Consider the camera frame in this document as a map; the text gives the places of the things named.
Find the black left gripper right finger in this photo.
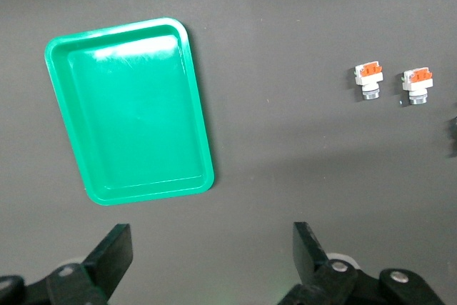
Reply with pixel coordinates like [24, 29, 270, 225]
[276, 221, 446, 305]

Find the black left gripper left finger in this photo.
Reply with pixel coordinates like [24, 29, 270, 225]
[0, 223, 134, 305]

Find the white push button orange block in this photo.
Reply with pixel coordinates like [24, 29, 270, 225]
[353, 61, 385, 101]
[401, 66, 434, 106]

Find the green plastic tray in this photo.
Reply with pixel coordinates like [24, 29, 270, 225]
[44, 16, 216, 206]

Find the black push button red cap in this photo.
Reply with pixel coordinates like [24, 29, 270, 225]
[446, 114, 457, 159]

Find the dark grey table mat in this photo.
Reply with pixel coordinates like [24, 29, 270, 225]
[0, 0, 457, 305]

